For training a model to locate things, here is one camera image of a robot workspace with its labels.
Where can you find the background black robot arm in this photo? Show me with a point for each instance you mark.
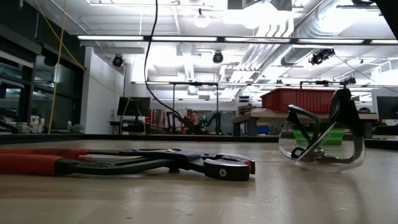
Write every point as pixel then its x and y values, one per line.
pixel 174 119
pixel 216 119

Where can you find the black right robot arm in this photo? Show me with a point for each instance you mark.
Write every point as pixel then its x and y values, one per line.
pixel 390 12

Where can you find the person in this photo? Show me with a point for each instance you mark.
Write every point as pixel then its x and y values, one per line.
pixel 195 126

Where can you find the black ceiling spotlight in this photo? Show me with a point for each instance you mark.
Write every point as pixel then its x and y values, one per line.
pixel 218 57
pixel 117 60

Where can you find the black computer monitor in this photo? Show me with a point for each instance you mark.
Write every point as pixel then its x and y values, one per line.
pixel 133 105
pixel 387 107

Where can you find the wooden workbench on wheels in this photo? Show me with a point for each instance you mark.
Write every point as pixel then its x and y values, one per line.
pixel 267 115

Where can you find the overhead LED light bar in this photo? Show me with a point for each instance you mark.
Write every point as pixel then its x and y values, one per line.
pixel 186 39

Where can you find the large red ribbed bin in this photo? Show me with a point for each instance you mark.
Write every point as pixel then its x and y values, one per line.
pixel 298 99

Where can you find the black ceiling track light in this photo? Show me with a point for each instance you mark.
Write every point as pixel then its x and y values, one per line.
pixel 321 56

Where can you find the green plastic bin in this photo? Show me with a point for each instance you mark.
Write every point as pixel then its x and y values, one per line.
pixel 334 137

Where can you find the clear safety glasses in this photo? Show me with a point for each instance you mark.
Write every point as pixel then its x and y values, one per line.
pixel 345 109

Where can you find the cluttered side table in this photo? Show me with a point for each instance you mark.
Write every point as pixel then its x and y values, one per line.
pixel 34 124

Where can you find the background black metal frame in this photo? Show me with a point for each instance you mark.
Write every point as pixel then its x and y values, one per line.
pixel 195 83

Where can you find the black aluminium table frame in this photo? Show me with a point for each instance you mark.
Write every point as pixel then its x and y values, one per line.
pixel 217 138

